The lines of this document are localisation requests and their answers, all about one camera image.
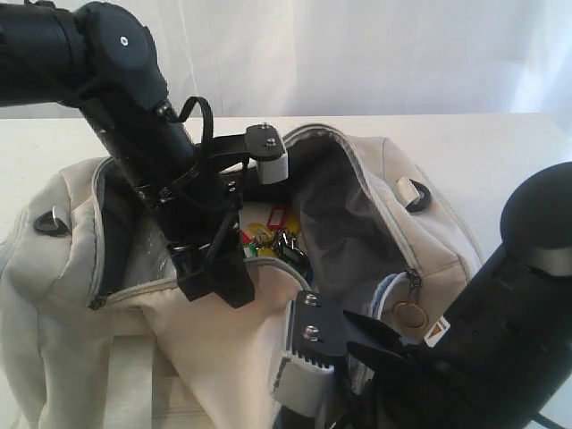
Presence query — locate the colourful key tag bunch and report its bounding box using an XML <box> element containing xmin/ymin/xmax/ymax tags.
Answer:
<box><xmin>240</xmin><ymin>202</ymin><xmax>311</xmax><ymax>277</ymax></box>

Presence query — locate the beige fabric duffel bag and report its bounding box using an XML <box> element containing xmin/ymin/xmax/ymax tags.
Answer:
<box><xmin>1</xmin><ymin>124</ymin><xmax>481</xmax><ymax>428</ymax></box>

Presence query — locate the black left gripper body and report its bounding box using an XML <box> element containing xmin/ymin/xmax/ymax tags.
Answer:
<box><xmin>133</xmin><ymin>160</ymin><xmax>251</xmax><ymax>269</ymax></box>

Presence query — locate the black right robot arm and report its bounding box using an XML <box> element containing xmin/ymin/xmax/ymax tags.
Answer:
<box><xmin>331</xmin><ymin>162</ymin><xmax>571</xmax><ymax>428</ymax></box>

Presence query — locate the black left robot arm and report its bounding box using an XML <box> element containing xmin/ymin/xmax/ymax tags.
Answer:
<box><xmin>1</xmin><ymin>1</ymin><xmax>255</xmax><ymax>308</ymax></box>

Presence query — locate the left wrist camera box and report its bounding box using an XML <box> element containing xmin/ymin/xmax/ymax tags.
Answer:
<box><xmin>209</xmin><ymin>123</ymin><xmax>290</xmax><ymax>185</ymax></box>

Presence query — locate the white backdrop curtain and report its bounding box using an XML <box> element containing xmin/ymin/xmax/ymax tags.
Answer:
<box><xmin>0</xmin><ymin>0</ymin><xmax>572</xmax><ymax>121</ymax></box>

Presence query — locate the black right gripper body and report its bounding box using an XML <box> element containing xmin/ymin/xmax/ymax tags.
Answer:
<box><xmin>321</xmin><ymin>312</ymin><xmax>451</xmax><ymax>428</ymax></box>

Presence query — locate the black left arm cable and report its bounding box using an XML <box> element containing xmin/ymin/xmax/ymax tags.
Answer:
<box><xmin>71</xmin><ymin>75</ymin><xmax>242</xmax><ymax>278</ymax></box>

